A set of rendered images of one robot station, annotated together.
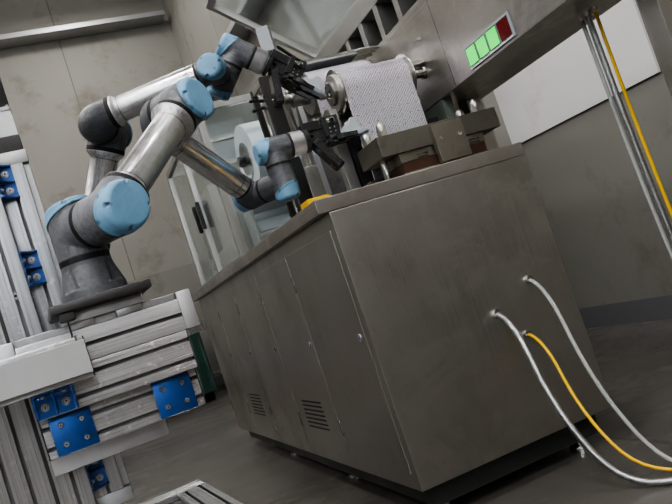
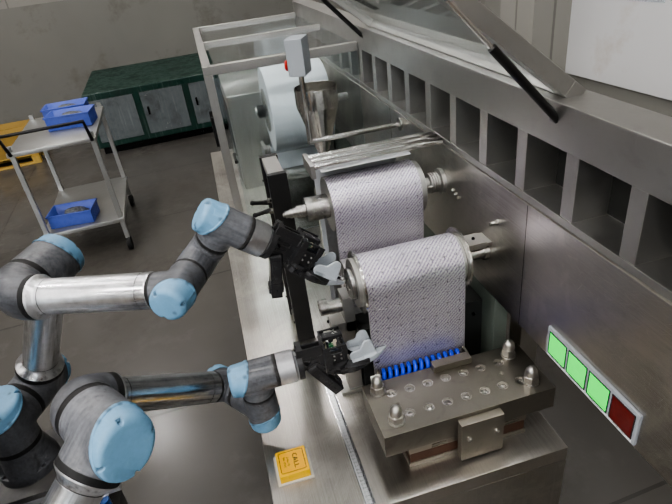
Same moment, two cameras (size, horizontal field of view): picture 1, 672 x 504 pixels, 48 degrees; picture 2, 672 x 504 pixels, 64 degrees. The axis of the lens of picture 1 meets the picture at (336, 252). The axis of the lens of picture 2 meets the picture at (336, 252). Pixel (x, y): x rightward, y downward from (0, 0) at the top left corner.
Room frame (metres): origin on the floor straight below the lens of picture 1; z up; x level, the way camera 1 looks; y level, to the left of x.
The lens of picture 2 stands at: (1.36, -0.27, 1.94)
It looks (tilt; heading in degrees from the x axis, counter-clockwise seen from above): 31 degrees down; 9
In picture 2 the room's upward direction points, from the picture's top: 8 degrees counter-clockwise
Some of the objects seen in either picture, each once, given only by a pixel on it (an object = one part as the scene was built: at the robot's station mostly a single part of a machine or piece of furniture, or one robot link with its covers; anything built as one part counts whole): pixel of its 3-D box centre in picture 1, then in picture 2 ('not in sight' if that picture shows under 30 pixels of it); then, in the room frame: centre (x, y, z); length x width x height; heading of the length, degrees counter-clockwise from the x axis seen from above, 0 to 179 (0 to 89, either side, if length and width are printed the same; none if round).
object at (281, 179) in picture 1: (279, 184); (257, 404); (2.22, 0.09, 1.01); 0.11 x 0.08 x 0.11; 55
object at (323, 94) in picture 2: not in sight; (316, 95); (3.08, -0.01, 1.50); 0.14 x 0.14 x 0.06
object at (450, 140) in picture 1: (450, 140); (481, 435); (2.17, -0.41, 0.96); 0.10 x 0.03 x 0.11; 110
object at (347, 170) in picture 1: (339, 158); (344, 343); (2.38, -0.11, 1.05); 0.06 x 0.05 x 0.31; 110
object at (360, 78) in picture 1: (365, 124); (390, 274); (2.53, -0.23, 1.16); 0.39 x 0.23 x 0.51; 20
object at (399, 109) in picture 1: (390, 119); (418, 331); (2.35, -0.29, 1.11); 0.23 x 0.01 x 0.18; 110
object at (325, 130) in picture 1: (321, 134); (321, 355); (2.27, -0.07, 1.12); 0.12 x 0.08 x 0.09; 110
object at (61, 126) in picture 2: not in sight; (77, 175); (5.09, 2.27, 0.54); 1.14 x 0.67 x 1.07; 28
